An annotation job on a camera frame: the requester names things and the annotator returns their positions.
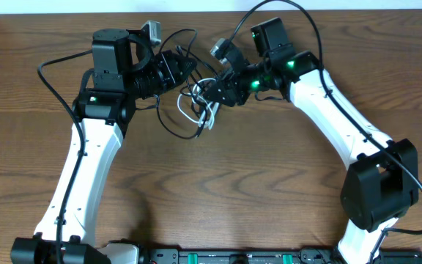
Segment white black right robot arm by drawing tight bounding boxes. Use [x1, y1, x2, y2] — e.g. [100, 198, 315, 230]
[204, 18, 422, 263]

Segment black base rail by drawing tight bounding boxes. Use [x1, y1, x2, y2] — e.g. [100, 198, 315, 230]
[137, 247, 422, 264]

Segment thick black cable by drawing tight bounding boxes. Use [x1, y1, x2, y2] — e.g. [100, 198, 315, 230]
[154, 28, 221, 140]

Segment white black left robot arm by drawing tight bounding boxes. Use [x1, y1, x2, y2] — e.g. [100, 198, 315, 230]
[10, 21, 196, 263]

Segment white usb cable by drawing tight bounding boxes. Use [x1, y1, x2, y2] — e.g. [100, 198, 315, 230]
[177, 77, 221, 130]

